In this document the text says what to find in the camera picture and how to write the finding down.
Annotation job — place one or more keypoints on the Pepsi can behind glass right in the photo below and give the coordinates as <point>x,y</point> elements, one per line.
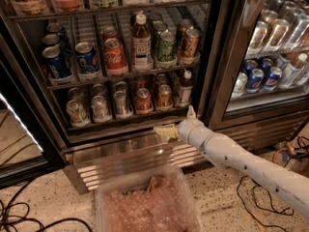
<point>273,76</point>

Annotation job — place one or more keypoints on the silver can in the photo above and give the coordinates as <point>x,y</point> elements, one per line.
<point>79,117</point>
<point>123,109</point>
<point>100,109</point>

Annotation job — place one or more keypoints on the red Coca-Cola can front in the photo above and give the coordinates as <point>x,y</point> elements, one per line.
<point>114,57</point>

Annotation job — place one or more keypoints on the orange can bottom shelf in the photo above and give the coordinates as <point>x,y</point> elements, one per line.
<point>164,97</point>

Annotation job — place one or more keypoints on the brown tea bottle bottom shelf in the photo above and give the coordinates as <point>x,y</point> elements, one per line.
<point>184,88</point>

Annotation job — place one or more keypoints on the silver can bottom far left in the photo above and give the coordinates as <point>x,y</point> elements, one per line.
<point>79,117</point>

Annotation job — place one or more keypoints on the brown tea bottle middle shelf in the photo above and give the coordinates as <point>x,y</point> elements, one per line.
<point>141,57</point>

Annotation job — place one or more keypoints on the blue Pepsi can front left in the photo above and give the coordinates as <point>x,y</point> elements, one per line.
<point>59,71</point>

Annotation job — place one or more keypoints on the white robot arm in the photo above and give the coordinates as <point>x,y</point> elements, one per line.
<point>222,151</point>

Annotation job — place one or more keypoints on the orange soda can front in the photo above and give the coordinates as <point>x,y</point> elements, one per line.
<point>190,45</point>

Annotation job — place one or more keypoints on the brown tea bottle shelf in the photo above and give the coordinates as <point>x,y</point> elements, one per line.
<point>141,57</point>
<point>184,88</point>

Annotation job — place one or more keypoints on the blue Pepsi can behind glass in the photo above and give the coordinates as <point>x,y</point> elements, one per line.
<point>255,78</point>

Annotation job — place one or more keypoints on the green soda can front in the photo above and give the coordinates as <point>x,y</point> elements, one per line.
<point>165,54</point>

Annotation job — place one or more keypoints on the red can bottom shelf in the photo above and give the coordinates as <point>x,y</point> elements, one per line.
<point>143,101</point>

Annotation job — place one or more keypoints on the clear plastic bin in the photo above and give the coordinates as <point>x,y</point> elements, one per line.
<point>154,200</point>

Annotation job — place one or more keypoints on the white can behind glass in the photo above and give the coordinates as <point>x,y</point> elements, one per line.
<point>239,85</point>

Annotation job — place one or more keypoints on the blue Pepsi can front right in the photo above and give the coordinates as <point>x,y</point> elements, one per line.
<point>87,61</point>

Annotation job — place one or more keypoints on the glass fridge door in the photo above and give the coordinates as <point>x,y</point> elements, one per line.
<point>260,34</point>

